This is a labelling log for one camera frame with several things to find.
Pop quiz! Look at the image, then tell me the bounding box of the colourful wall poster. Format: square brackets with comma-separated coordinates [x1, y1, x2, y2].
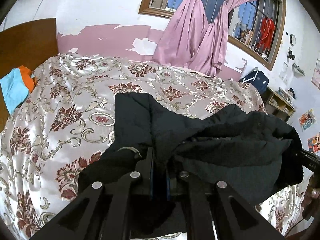
[298, 109, 316, 131]
[308, 133, 320, 154]

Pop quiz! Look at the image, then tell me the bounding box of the navy blue backpack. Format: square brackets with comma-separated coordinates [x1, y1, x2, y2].
[239, 70, 269, 94]

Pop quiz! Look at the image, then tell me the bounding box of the floral satin bedspread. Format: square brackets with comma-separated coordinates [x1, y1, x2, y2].
[0, 52, 311, 240]

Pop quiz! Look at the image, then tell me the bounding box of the wooden shelf desk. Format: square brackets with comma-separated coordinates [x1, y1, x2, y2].
[261, 87, 295, 122]

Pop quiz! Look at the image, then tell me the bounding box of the person's right hand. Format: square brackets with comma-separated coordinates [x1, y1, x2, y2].
[302, 174, 319, 220]

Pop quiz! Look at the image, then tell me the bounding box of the red garment outside window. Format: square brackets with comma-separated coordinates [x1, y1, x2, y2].
[258, 17, 276, 50]

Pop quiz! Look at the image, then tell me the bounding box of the pink satin curtain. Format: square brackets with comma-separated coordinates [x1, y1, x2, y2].
[151, 0, 286, 78]

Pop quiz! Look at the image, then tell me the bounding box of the round wall clock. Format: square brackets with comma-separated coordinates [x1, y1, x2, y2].
[290, 34, 297, 46]

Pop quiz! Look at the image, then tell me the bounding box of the black zip jacket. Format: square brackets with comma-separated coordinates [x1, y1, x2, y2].
[77, 92, 304, 238]

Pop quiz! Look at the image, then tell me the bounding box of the brown wooden headboard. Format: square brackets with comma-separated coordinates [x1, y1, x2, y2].
[0, 17, 59, 133]

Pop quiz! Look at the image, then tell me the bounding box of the wooden framed barred window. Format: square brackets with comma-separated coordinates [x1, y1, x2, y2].
[139, 0, 286, 74]

